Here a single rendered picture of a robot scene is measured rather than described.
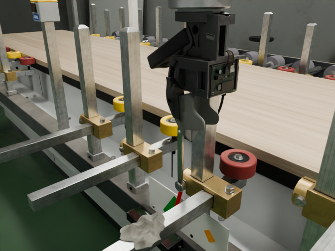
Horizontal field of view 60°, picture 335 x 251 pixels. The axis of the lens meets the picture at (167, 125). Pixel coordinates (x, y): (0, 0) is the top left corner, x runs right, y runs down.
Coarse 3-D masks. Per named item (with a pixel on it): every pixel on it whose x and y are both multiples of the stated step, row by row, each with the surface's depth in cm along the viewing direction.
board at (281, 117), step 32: (32, 32) 290; (64, 32) 290; (64, 64) 155; (96, 64) 155; (160, 96) 105; (224, 96) 105; (256, 96) 105; (288, 96) 105; (320, 96) 105; (224, 128) 80; (256, 128) 80; (288, 128) 80; (320, 128) 80; (288, 160) 64; (320, 160) 64
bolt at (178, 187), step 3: (183, 180) 65; (177, 183) 64; (186, 183) 65; (177, 186) 64; (180, 186) 64; (186, 186) 65; (177, 189) 65; (180, 189) 64; (180, 192) 67; (177, 195) 68; (180, 195) 67; (177, 198) 68; (180, 198) 68; (177, 201) 69; (177, 204) 69
